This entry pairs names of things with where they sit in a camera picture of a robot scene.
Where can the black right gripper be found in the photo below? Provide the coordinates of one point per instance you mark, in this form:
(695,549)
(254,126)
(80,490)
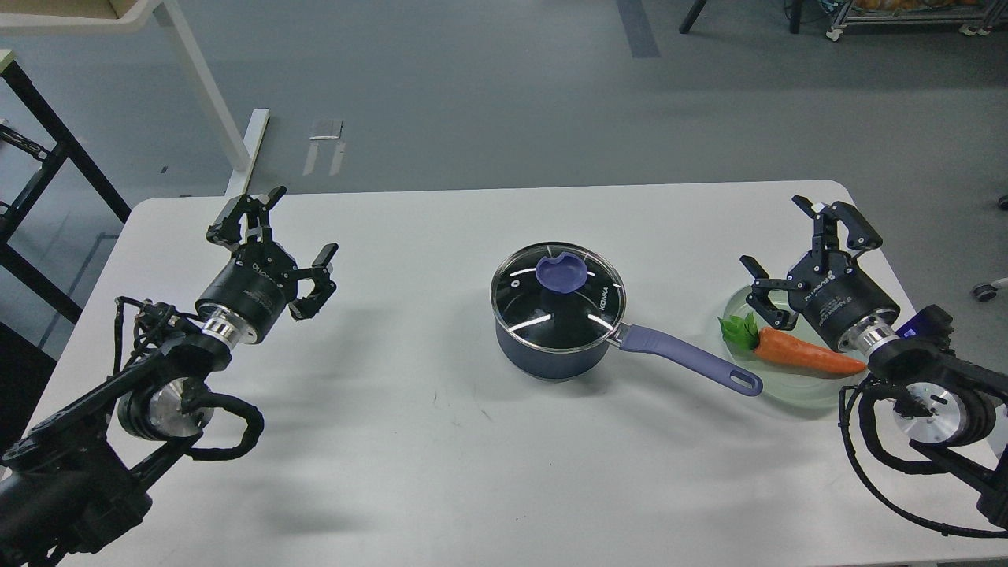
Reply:
(826,286)

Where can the translucent green plate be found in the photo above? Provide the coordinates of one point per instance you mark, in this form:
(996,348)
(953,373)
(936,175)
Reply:
(801,388)

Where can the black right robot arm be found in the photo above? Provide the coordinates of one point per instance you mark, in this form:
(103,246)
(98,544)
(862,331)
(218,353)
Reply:
(919,402)

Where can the orange toy carrot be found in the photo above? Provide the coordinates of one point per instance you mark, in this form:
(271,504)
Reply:
(779,347)

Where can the black metal rack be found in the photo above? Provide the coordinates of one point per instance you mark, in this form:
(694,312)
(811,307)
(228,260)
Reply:
(66,149)

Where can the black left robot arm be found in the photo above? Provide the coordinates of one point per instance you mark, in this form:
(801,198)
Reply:
(80,479)

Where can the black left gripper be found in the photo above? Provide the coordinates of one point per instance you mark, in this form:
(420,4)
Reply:
(261,278)

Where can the metal wheeled cart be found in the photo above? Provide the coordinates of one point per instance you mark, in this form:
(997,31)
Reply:
(973,18)

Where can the white desk frame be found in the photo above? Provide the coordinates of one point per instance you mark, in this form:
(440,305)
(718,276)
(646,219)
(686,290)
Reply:
(110,17)

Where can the blue pot with purple handle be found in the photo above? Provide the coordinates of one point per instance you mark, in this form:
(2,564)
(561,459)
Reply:
(630,338)

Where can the glass lid with purple knob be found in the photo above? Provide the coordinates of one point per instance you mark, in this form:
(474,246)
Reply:
(557,297)

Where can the black stand leg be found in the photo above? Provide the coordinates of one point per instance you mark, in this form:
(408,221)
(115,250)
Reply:
(793,12)

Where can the black caster wheel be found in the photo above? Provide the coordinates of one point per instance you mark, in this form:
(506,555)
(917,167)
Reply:
(985,292)

